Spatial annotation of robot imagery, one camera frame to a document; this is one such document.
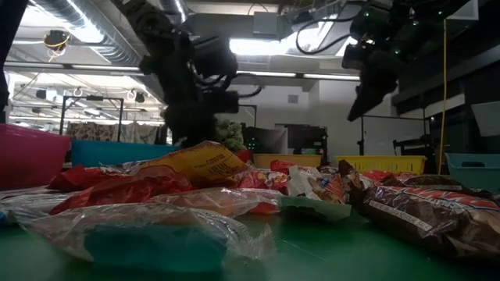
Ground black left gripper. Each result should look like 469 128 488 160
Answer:
138 34 241 149

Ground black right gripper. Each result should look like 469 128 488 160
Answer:
346 34 406 123

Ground yellow Sour Patch Kids pack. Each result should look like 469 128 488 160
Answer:
142 140 249 189

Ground red Skittles candy pack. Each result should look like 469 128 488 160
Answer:
361 169 396 184
237 169 291 195
268 158 300 176

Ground clear gummy candy pack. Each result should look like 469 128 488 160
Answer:
150 187 284 219
11 201 277 273

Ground red KitKat candy bar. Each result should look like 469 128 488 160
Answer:
48 167 196 216
45 163 105 193

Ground green artificial potted plant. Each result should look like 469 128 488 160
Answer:
214 116 247 153

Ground long ceiling light tube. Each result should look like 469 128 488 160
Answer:
70 64 142 73
236 69 361 82

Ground yellow plastic mesh basket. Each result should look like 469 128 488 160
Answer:
335 155 428 176

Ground dark equipment cabinet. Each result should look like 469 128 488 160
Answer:
287 124 329 162

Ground grey monitor panel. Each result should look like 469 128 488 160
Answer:
241 126 289 155

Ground dark blue plastic bin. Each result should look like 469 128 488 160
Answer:
70 139 183 169

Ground orange plastic bin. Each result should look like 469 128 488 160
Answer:
252 153 323 169

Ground colourful patterned cloth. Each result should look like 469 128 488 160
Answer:
65 121 170 146

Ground bright ceiling light panel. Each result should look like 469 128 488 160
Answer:
228 37 302 56

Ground grey ceiling box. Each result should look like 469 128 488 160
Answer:
252 10 291 40

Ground teal plastic bin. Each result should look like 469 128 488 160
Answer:
444 151 500 192

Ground red plastic bin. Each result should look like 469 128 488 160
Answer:
0 123 72 191

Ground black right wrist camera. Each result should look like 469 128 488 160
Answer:
341 43 366 71

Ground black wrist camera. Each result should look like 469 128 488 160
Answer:
193 36 239 79
341 43 366 71

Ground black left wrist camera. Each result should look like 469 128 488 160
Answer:
193 36 239 79

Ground yellow hanging cable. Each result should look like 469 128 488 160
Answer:
437 17 448 176

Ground black metal stand frame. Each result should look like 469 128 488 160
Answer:
59 94 125 137

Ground white wall panel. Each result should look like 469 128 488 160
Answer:
470 100 500 138

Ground silver ribbed ceiling duct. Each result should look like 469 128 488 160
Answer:
29 0 188 102

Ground yellow ceiling cable coil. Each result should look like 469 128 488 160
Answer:
41 29 72 52

